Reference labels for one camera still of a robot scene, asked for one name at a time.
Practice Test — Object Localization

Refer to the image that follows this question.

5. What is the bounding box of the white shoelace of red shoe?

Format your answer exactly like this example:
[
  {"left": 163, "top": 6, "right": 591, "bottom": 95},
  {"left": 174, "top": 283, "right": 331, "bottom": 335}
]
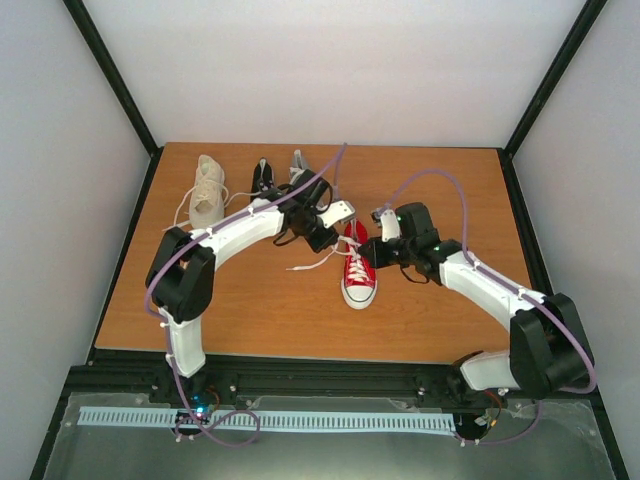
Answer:
[{"left": 285, "top": 236, "right": 372, "bottom": 287}]

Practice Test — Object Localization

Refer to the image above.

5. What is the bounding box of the red canvas sneaker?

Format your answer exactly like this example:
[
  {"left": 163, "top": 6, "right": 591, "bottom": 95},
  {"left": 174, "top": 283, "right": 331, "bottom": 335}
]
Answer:
[{"left": 341, "top": 219, "right": 378, "bottom": 310}]

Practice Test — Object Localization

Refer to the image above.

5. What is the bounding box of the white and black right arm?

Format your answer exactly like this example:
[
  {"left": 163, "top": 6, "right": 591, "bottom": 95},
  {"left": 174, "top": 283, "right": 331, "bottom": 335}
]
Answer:
[{"left": 359, "top": 202, "right": 597, "bottom": 399}]

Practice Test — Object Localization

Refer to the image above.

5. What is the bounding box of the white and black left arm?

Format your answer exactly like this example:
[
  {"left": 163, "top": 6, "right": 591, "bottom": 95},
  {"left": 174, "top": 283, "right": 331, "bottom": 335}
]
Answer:
[{"left": 144, "top": 171, "right": 355, "bottom": 403}]

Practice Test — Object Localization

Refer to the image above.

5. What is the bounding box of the grey canvas sneaker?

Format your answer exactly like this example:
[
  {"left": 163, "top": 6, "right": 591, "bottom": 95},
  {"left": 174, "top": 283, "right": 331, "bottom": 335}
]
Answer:
[{"left": 289, "top": 149, "right": 310, "bottom": 184}]

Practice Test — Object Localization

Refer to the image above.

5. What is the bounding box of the black canvas sneaker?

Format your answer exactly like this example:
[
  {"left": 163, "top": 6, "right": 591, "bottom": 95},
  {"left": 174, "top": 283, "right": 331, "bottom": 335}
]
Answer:
[{"left": 251, "top": 157, "right": 275, "bottom": 196}]

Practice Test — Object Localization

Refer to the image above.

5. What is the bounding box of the cream high-top sneaker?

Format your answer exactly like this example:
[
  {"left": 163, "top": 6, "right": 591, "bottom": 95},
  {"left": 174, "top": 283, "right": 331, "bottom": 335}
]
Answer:
[{"left": 188, "top": 155, "right": 228, "bottom": 229}]

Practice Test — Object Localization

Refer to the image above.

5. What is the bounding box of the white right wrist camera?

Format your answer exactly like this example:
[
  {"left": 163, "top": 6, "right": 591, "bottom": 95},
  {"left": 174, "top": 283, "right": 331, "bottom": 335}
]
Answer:
[{"left": 371, "top": 207, "right": 402, "bottom": 242}]

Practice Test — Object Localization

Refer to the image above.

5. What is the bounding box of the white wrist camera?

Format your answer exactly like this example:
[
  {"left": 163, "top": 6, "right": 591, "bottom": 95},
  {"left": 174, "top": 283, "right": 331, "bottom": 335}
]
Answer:
[
  {"left": 318, "top": 200, "right": 356, "bottom": 228},
  {"left": 371, "top": 207, "right": 402, "bottom": 242}
]

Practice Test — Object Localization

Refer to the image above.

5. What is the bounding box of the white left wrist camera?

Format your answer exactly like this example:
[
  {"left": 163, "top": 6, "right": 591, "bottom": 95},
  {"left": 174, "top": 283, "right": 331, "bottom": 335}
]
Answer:
[{"left": 318, "top": 200, "right": 356, "bottom": 228}]

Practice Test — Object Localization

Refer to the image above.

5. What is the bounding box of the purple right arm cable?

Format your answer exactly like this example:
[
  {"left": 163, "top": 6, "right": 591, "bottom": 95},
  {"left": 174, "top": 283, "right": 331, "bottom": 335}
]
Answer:
[{"left": 377, "top": 168, "right": 598, "bottom": 447}]

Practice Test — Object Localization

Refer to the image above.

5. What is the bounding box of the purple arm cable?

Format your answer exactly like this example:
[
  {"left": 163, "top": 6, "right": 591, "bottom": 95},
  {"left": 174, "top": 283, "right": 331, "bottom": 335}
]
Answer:
[
  {"left": 377, "top": 168, "right": 598, "bottom": 447},
  {"left": 143, "top": 142, "right": 348, "bottom": 447}
]

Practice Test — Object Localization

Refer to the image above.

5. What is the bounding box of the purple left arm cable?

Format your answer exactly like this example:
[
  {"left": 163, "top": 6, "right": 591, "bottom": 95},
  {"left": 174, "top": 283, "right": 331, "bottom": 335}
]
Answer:
[{"left": 143, "top": 142, "right": 348, "bottom": 447}]

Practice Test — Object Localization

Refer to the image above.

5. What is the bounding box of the black aluminium frame rail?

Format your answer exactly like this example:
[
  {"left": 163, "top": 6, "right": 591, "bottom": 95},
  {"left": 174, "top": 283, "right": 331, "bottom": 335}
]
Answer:
[{"left": 64, "top": 349, "right": 601, "bottom": 416}]

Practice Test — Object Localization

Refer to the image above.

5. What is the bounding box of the light blue slotted cable duct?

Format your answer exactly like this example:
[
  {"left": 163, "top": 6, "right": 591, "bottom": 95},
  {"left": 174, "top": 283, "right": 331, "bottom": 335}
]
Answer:
[{"left": 77, "top": 406, "right": 456, "bottom": 436}]

